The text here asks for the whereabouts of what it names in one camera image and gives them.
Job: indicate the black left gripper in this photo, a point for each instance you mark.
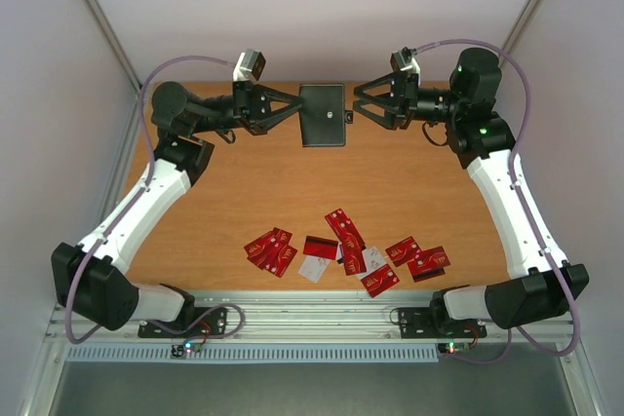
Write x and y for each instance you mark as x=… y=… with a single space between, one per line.
x=252 y=103

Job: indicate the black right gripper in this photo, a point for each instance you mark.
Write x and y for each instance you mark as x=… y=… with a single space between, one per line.
x=406 y=103

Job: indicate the black leather card holder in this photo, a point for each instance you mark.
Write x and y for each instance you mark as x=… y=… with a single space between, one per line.
x=323 y=116

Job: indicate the red vip card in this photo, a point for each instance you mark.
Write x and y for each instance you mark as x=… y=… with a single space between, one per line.
x=403 y=251
x=379 y=281
x=278 y=259
x=429 y=259
x=256 y=250
x=353 y=260

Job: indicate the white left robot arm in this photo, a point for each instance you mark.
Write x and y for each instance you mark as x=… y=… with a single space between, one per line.
x=91 y=277

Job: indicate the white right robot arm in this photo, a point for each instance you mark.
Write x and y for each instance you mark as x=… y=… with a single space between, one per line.
x=542 y=283

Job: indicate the red card under left pile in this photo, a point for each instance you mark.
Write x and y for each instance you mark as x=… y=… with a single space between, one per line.
x=280 y=236

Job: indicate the red card magnetic stripe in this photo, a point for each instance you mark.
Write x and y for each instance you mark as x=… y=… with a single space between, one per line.
x=320 y=247

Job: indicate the red VIP card centre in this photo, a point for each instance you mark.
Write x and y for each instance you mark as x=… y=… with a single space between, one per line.
x=353 y=260

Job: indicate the red VIP card left front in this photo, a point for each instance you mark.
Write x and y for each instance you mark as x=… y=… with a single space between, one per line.
x=278 y=259

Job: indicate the red VIP card far left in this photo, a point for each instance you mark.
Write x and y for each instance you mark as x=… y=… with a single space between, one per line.
x=256 y=250

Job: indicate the red card upper centre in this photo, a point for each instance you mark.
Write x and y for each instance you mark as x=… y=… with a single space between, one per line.
x=344 y=229

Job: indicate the white card right centre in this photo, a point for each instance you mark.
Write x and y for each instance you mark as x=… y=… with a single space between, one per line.
x=374 y=260

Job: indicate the white card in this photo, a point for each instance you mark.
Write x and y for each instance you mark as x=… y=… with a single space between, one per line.
x=313 y=268
x=374 y=260

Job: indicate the red VIP card far right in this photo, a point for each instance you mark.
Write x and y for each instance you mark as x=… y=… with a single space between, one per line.
x=429 y=259

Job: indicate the red striped card far right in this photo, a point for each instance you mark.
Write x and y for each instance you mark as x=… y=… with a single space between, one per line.
x=423 y=276

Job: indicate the right small circuit board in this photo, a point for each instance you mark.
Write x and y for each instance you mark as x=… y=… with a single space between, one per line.
x=454 y=347

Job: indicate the small circuit board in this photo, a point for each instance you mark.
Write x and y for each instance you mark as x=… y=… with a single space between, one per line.
x=185 y=350
x=454 y=347

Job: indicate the left small circuit board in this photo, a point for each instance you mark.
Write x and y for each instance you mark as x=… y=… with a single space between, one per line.
x=185 y=350

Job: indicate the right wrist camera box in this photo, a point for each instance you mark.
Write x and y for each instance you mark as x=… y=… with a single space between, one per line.
x=404 y=60

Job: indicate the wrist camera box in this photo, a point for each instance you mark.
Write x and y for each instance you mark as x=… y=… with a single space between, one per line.
x=404 y=60
x=249 y=66

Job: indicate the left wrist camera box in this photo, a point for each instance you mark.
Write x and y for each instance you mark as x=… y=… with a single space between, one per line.
x=249 y=66

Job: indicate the aluminium rail base front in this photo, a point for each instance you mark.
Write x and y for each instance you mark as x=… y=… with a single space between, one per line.
x=311 y=316

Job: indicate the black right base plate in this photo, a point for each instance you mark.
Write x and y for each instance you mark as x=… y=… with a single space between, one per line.
x=423 y=322

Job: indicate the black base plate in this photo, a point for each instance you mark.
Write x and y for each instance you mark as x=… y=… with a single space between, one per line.
x=214 y=323
x=423 y=322

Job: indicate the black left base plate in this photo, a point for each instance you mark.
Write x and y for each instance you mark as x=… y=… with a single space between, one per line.
x=214 y=323

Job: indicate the left aluminium frame post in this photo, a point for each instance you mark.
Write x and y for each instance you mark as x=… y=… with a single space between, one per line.
x=107 y=31

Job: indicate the grey slotted cable duct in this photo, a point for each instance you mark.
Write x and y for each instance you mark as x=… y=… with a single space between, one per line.
x=256 y=353

